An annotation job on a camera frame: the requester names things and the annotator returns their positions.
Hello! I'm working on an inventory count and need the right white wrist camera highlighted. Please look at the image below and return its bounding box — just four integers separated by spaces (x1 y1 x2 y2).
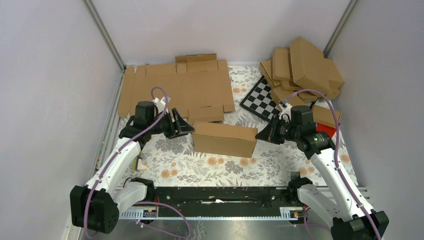
278 102 293 123

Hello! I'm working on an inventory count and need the aluminium frame rail front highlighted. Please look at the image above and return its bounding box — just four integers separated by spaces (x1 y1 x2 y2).
74 186 374 222

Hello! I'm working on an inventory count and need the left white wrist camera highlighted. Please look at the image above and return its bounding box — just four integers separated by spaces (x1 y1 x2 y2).
152 97 171 115

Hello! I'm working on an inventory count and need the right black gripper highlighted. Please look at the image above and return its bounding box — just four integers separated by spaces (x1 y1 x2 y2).
255 115 300 145

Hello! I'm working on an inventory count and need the large folded cardboard box top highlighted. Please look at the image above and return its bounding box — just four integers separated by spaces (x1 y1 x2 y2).
289 36 331 95

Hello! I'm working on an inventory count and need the stack of flat cardboard blanks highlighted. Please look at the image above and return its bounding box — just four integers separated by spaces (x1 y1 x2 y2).
117 53 235 123

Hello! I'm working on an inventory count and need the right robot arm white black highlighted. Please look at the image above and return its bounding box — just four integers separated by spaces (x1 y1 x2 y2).
255 105 389 240

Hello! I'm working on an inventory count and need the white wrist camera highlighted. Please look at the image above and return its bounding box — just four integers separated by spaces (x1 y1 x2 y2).
152 97 171 115
278 102 293 123

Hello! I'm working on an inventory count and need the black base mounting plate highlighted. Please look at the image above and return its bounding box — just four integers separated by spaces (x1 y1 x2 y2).
134 186 307 220

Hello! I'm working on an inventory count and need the purple cable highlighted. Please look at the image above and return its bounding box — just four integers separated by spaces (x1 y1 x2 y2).
283 89 384 240
82 86 194 240

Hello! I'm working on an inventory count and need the floral patterned table mat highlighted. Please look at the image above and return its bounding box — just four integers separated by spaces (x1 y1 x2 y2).
107 66 359 188

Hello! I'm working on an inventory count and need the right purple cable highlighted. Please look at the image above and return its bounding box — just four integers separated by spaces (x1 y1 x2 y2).
283 89 384 240

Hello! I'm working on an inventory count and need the small green white object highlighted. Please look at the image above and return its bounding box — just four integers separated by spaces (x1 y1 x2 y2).
132 153 149 172

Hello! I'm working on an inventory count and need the folded cardboard box beside red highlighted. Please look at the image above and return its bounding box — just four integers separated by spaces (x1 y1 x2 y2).
312 105 336 129

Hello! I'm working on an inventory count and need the black white checkerboard panel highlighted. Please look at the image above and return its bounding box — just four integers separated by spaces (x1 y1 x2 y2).
239 76 280 122

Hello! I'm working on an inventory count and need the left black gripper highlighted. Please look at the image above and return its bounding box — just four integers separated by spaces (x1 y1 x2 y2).
148 108 195 140

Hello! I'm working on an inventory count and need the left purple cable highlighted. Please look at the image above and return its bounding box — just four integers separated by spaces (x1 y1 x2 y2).
82 86 194 240

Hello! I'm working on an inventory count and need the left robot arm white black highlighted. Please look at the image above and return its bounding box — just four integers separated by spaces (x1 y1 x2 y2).
70 101 195 234

